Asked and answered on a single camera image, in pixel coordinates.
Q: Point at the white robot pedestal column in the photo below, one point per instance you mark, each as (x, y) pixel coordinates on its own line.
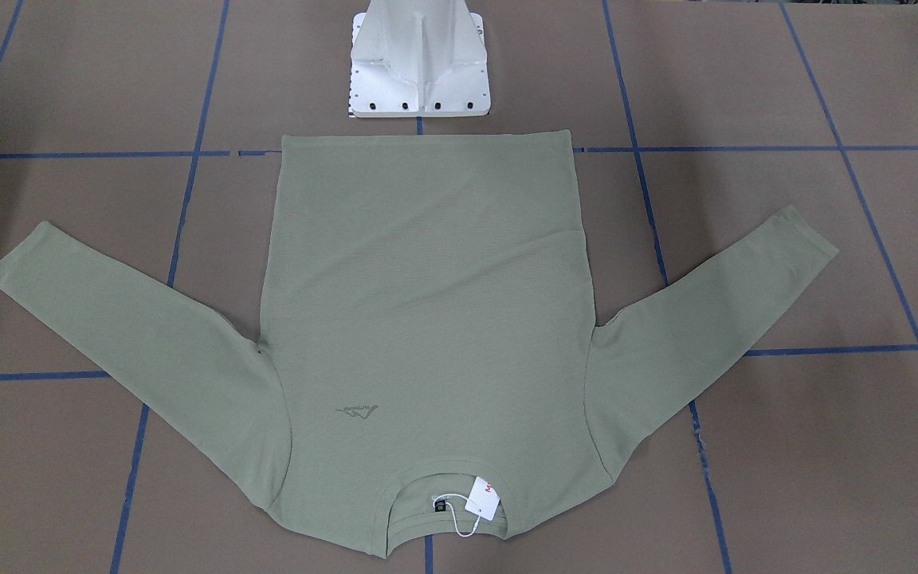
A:
(418, 59)

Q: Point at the olive green long-sleeve shirt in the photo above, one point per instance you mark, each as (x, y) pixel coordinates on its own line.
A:
(427, 317)

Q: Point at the white paper hang tag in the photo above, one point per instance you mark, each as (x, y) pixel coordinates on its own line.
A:
(483, 500)

